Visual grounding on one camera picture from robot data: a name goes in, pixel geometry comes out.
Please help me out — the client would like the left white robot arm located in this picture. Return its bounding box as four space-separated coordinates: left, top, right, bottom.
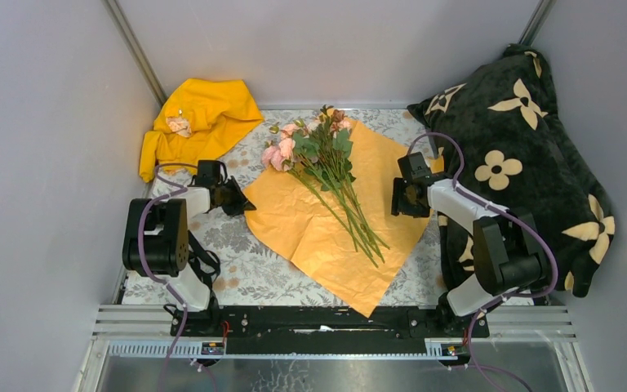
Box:
121 160 256 336

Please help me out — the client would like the purple cable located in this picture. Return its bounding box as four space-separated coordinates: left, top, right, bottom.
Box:
406 131 559 392
136 162 198 392

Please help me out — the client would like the black floral plush blanket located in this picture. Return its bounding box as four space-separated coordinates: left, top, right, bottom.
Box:
407 44 616 298

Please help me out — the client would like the black strap bundle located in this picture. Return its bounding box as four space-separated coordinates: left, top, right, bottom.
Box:
186 231 222 296

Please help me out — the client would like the orange wrapping paper sheet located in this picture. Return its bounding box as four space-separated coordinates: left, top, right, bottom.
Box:
244 120 429 317

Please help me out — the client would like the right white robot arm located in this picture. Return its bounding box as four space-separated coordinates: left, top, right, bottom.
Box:
391 153 556 336

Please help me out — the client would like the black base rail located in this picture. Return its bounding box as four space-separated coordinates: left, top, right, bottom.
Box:
163 305 469 356

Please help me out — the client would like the yellow cloth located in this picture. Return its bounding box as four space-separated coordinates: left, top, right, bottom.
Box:
138 78 264 183

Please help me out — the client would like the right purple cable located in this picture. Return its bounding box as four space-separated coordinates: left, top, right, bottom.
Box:
406 131 559 392

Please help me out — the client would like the pink fake flower stem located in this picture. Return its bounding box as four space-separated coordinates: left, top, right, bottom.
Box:
260 122 380 269

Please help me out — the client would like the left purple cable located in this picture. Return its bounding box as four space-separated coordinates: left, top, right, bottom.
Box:
136 162 198 392

